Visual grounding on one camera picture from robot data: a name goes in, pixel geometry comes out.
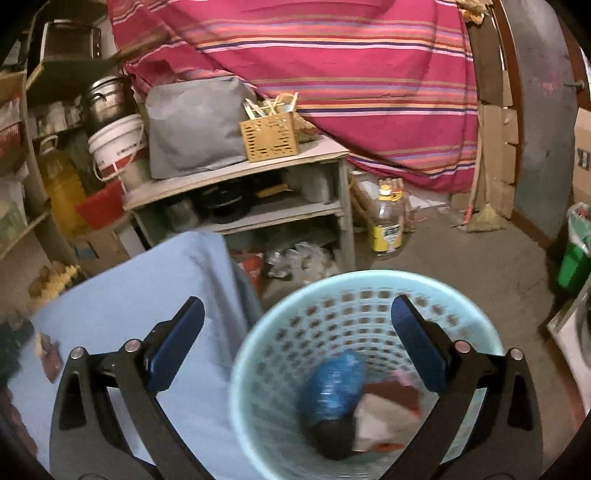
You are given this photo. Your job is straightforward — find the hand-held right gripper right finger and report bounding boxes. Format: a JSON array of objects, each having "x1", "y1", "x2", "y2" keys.
[{"x1": 390, "y1": 295, "x2": 543, "y2": 480}]

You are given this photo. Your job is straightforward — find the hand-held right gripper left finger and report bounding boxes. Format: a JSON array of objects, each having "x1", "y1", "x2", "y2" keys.
[{"x1": 48, "y1": 296, "x2": 206, "y2": 480}]

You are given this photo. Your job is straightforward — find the dark red wrapper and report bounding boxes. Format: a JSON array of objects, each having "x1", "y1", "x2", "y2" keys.
[{"x1": 369, "y1": 381, "x2": 422, "y2": 414}]

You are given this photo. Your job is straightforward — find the beige wrapper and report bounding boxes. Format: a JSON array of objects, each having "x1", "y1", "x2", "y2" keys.
[{"x1": 353, "y1": 394, "x2": 416, "y2": 452}]

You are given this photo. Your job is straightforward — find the blue plastic bag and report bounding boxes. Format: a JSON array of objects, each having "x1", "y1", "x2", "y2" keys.
[{"x1": 300, "y1": 351, "x2": 368, "y2": 425}]

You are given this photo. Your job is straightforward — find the light blue plastic basket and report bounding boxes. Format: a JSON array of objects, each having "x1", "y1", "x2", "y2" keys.
[{"x1": 228, "y1": 270, "x2": 506, "y2": 480}]

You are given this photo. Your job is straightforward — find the brown wrapper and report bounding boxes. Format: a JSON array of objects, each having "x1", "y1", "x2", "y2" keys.
[{"x1": 34, "y1": 332, "x2": 64, "y2": 383}]

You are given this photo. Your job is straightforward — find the blue tablecloth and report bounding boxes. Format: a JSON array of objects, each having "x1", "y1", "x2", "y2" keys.
[{"x1": 14, "y1": 231, "x2": 278, "y2": 480}]

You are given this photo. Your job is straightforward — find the clear bottle yellow label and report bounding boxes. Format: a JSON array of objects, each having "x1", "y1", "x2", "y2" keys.
[{"x1": 369, "y1": 182, "x2": 408, "y2": 259}]

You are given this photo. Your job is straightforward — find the straw broom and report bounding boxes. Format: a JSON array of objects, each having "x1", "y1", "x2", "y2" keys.
[{"x1": 457, "y1": 134, "x2": 507, "y2": 234}]

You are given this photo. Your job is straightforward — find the clear plastic bags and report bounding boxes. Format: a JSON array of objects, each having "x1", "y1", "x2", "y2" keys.
[{"x1": 265, "y1": 242, "x2": 339, "y2": 281}]

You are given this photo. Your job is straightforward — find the black cooking pot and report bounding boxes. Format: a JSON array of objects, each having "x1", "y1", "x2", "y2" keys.
[{"x1": 201, "y1": 182, "x2": 253, "y2": 225}]

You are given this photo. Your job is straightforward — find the red plastic basin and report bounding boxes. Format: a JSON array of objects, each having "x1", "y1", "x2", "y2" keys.
[{"x1": 75, "y1": 182, "x2": 125, "y2": 230}]

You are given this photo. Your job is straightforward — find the white appliance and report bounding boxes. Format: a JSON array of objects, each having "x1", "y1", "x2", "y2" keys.
[{"x1": 547, "y1": 277, "x2": 591, "y2": 412}]

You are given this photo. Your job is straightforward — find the green bin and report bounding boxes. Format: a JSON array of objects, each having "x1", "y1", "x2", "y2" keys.
[{"x1": 556, "y1": 203, "x2": 591, "y2": 297}]

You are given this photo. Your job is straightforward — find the yellow oil jug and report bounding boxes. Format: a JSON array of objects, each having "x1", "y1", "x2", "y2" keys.
[{"x1": 39, "y1": 136, "x2": 88, "y2": 236}]

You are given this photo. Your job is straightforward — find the wooden shelf unit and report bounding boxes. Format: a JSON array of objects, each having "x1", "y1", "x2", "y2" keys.
[{"x1": 0, "y1": 0, "x2": 125, "y2": 278}]

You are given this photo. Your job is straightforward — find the white plastic bucket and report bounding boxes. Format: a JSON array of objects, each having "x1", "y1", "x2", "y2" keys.
[{"x1": 88, "y1": 114, "x2": 151, "y2": 192}]

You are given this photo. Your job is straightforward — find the grey fabric cover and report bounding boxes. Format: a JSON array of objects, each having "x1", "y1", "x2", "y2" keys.
[{"x1": 145, "y1": 76, "x2": 259, "y2": 180}]

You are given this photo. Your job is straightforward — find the stacked cardboard sheets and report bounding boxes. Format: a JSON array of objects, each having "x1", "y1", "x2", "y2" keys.
[{"x1": 475, "y1": 14, "x2": 521, "y2": 220}]

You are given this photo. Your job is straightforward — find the grey shelf table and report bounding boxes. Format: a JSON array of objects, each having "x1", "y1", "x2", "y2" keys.
[{"x1": 122, "y1": 136, "x2": 356, "y2": 278}]

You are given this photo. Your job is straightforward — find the woven yellow basket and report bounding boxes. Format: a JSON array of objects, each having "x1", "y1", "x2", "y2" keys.
[{"x1": 239, "y1": 92, "x2": 302, "y2": 163}]

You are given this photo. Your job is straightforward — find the metal pot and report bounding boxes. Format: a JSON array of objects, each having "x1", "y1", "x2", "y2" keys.
[{"x1": 82, "y1": 76, "x2": 138, "y2": 134}]

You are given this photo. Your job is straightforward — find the printed cardboard box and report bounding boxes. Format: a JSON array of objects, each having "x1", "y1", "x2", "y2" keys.
[{"x1": 573, "y1": 108, "x2": 591, "y2": 206}]

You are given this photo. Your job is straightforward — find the grey door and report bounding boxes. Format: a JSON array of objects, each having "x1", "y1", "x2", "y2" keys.
[{"x1": 501, "y1": 0, "x2": 586, "y2": 241}]

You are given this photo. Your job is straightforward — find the red striped blanket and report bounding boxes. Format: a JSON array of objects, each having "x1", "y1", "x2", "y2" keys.
[{"x1": 108, "y1": 0, "x2": 481, "y2": 193}]

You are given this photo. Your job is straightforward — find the toaster oven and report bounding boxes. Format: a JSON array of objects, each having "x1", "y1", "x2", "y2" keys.
[{"x1": 34, "y1": 19, "x2": 103, "y2": 63}]

